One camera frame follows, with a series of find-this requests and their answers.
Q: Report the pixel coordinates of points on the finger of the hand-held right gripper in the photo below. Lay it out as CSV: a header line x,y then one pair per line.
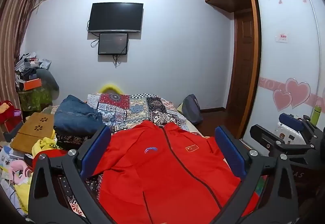
x,y
290,120
264,137

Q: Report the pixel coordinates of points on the pale yellow garment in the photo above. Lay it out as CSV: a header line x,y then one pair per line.
x,y
24,196

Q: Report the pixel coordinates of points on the patterned patchwork bed sheet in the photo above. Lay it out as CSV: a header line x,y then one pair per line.
x,y
132,109

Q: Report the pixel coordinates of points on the yellow cloth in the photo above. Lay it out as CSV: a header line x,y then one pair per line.
x,y
44,145

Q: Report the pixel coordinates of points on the red zip jacket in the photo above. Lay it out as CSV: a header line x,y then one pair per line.
x,y
157,175

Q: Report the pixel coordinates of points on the white heart-print wardrobe door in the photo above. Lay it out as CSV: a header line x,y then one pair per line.
x,y
287,69

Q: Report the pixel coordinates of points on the pink cloth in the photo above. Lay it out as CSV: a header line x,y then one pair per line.
x,y
21,169

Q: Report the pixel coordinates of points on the white plastic object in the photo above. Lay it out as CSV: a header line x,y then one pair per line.
x,y
288,135

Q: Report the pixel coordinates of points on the folded blue jeans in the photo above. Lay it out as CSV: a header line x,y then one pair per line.
x,y
76,114

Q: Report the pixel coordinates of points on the pale yellow object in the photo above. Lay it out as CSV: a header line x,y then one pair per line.
x,y
180,107

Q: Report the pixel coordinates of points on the brown wooden door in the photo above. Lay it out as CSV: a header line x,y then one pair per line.
x,y
245,61

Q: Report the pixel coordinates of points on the white red sticker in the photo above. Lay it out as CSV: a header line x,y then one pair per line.
x,y
282,37

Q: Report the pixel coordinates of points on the orange box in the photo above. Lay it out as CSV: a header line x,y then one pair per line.
x,y
30,84

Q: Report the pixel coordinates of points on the green patterned tablecloth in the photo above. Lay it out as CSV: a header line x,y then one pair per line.
x,y
34,99

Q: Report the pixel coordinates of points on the small black wall monitor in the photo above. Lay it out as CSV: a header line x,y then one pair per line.
x,y
113,43

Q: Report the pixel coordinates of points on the grey backpack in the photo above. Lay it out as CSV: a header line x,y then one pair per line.
x,y
192,108

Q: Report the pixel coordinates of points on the green bottle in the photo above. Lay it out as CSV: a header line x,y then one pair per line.
x,y
316,114

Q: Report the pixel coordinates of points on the printed paper booklet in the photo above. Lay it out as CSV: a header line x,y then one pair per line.
x,y
6,158

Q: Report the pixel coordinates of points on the brown striped curtain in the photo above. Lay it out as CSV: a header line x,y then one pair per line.
x,y
15,36

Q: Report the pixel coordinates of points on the yellow rounded object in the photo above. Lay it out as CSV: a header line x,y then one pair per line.
x,y
109,87

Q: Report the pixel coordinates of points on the red plush toy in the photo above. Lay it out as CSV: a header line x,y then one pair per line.
x,y
7,112

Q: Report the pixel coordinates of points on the dark patterned folded cloth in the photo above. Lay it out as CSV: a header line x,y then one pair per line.
x,y
72,140

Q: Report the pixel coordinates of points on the pile of clutter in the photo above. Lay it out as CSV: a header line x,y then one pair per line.
x,y
28,66

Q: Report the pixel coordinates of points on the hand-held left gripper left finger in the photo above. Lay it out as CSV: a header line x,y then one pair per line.
x,y
96,149

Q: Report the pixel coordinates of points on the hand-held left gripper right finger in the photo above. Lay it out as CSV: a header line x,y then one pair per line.
x,y
229,152

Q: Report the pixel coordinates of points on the black wall television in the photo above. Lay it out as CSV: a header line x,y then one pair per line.
x,y
115,17

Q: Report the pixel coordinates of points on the wooden lap desk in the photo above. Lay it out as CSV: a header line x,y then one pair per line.
x,y
33,130

